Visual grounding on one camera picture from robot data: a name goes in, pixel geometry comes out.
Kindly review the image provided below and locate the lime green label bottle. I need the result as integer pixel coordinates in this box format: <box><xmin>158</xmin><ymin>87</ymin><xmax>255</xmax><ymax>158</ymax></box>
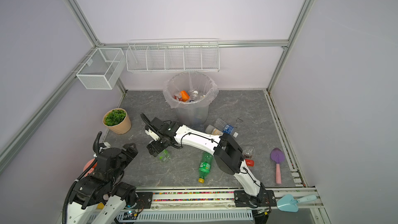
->
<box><xmin>159</xmin><ymin>149</ymin><xmax>171</xmax><ymax>162</ymax></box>

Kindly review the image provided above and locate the orange label bottle yellow cap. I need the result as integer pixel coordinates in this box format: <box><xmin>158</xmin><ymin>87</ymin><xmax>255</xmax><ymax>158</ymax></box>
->
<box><xmin>180</xmin><ymin>90</ymin><xmax>190</xmax><ymax>102</ymax></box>

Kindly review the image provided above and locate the green soda bottle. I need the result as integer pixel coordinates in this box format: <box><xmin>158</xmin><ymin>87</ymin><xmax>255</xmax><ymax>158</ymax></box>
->
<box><xmin>198</xmin><ymin>152</ymin><xmax>213</xmax><ymax>184</ymax></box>

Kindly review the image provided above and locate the red cap clear bottle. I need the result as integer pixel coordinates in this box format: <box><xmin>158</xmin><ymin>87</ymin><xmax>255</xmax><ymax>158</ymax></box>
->
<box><xmin>173</xmin><ymin>92</ymin><xmax>182</xmax><ymax>101</ymax></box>

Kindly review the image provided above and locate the blue label white cap bottle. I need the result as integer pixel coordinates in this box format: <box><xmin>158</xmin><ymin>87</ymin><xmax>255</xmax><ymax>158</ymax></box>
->
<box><xmin>189</xmin><ymin>90</ymin><xmax>199</xmax><ymax>102</ymax></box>

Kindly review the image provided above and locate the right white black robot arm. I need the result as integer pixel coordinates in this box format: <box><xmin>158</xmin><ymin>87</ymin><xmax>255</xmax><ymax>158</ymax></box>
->
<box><xmin>140</xmin><ymin>113</ymin><xmax>271</xmax><ymax>208</ymax></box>

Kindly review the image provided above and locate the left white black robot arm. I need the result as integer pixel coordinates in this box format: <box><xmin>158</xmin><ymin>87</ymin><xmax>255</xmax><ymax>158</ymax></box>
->
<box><xmin>61</xmin><ymin>131</ymin><xmax>139</xmax><ymax>224</ymax></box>

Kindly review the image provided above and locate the grey mesh waste bin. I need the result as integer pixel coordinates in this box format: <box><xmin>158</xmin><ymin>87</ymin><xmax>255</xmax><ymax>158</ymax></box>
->
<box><xmin>167</xmin><ymin>72</ymin><xmax>217</xmax><ymax>128</ymax></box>

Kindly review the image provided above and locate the clear plastic bin liner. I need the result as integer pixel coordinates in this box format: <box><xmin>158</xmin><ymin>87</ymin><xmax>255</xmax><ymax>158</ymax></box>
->
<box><xmin>163</xmin><ymin>72</ymin><xmax>219</xmax><ymax>109</ymax></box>

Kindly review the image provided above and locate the pink round toy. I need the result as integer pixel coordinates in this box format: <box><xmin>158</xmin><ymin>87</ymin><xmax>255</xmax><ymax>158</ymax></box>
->
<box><xmin>84</xmin><ymin>158</ymin><xmax>97</xmax><ymax>176</ymax></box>

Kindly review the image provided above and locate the green plant in beige pot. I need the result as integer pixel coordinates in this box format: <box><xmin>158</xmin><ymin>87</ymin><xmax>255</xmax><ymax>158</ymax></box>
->
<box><xmin>103</xmin><ymin>108</ymin><xmax>132</xmax><ymax>135</ymax></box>

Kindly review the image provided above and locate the frosted bottle yellow label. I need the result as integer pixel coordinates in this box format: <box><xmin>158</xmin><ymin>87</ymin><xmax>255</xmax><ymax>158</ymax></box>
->
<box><xmin>205</xmin><ymin>125</ymin><xmax>223</xmax><ymax>136</ymax></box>

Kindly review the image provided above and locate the clear bottle blue label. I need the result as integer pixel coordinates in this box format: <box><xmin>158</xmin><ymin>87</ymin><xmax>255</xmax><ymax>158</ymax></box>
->
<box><xmin>214</xmin><ymin>118</ymin><xmax>238</xmax><ymax>138</ymax></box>

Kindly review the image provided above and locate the purple pink toy shovel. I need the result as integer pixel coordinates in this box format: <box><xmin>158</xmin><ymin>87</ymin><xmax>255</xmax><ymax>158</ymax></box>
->
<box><xmin>271</xmin><ymin>148</ymin><xmax>285</xmax><ymax>185</ymax></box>

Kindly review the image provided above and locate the teal toy shovel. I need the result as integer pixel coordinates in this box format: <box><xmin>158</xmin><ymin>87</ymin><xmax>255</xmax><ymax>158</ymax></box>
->
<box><xmin>277</xmin><ymin>194</ymin><xmax>317</xmax><ymax>213</ymax></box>

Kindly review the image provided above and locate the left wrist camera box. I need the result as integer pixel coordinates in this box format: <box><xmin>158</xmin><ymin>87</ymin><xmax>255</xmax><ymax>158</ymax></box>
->
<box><xmin>98</xmin><ymin>142</ymin><xmax>111</xmax><ymax>150</ymax></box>

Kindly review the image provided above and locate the aluminium rail with beads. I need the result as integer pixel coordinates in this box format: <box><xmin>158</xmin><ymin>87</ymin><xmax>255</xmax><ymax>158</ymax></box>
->
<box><xmin>71</xmin><ymin>187</ymin><xmax>324</xmax><ymax>212</ymax></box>

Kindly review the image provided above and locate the white wire wall rack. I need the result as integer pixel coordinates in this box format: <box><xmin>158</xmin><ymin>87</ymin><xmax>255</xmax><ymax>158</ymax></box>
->
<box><xmin>125</xmin><ymin>38</ymin><xmax>220</xmax><ymax>73</ymax></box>

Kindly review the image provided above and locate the white mesh wall basket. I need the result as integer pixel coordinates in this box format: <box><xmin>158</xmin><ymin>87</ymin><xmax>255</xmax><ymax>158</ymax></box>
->
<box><xmin>77</xmin><ymin>48</ymin><xmax>126</xmax><ymax>90</ymax></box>

